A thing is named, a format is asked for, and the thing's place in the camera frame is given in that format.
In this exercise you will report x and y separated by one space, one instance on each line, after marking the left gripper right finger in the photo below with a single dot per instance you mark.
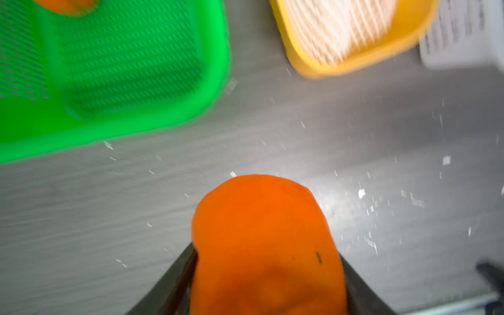
361 299

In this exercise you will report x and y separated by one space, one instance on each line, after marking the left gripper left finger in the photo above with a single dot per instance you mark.
171 294

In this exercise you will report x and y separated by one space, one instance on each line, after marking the netted orange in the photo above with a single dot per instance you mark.
69 8
264 247

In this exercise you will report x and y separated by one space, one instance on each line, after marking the green plastic basket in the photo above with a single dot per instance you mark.
127 68

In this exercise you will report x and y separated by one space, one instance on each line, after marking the white perforated plastic basket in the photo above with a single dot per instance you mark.
464 34

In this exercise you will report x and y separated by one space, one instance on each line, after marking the yellow plastic tray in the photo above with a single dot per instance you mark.
410 24

